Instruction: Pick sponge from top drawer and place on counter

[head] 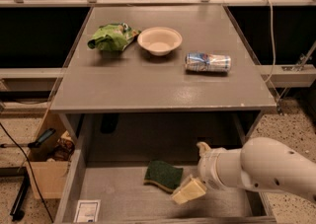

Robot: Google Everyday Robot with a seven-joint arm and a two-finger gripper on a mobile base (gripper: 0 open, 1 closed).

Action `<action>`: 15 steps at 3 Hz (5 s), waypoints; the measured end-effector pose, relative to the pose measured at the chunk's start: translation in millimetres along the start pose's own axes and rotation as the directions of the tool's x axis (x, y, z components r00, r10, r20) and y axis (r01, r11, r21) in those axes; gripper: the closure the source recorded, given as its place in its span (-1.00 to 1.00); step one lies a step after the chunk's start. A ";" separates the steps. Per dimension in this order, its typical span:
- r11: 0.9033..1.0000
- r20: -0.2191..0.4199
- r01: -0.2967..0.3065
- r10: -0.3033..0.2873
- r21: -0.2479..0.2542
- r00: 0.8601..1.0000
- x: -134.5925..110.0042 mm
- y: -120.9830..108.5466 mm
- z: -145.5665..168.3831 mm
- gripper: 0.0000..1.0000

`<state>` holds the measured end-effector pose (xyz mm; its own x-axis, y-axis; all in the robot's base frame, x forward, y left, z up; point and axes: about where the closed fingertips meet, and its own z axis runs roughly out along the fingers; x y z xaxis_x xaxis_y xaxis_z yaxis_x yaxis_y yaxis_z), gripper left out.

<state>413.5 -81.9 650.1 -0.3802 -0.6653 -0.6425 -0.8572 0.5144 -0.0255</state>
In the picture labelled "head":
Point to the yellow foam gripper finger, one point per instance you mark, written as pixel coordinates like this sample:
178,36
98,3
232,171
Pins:
190,188
203,148

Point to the green yellow sponge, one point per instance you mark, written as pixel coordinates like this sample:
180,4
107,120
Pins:
163,175

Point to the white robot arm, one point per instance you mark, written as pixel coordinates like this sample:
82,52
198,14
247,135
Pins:
261,165

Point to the grey cabinet counter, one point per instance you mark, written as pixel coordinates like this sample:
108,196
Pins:
135,81

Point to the open grey top drawer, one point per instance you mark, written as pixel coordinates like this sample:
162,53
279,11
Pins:
109,166

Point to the blue white soda can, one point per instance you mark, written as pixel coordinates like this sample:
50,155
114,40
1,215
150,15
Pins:
205,62

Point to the white label sticker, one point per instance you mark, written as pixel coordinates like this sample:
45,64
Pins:
87,211

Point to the crushed green chip bag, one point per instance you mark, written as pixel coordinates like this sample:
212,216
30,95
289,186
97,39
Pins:
113,37

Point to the cardboard box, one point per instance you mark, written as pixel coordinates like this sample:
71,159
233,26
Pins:
50,163

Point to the black stand foot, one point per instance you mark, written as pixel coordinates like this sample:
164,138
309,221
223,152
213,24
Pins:
17,213

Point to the black handled tool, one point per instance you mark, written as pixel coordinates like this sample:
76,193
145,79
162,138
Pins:
36,144

